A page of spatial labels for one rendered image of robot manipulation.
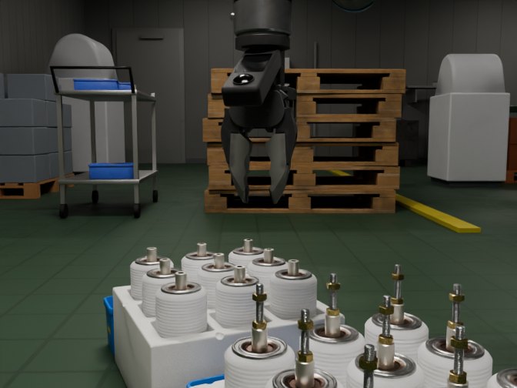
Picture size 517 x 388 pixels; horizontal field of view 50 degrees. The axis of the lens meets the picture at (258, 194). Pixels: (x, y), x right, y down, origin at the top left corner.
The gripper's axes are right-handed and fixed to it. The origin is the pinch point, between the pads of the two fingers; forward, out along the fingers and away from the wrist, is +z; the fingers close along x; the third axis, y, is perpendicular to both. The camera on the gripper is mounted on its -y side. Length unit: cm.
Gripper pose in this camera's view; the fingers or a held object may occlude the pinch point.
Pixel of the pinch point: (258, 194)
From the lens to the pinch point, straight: 71.8
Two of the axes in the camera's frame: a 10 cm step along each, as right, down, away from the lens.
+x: -9.6, -0.3, 2.7
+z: 0.0, 9.9, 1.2
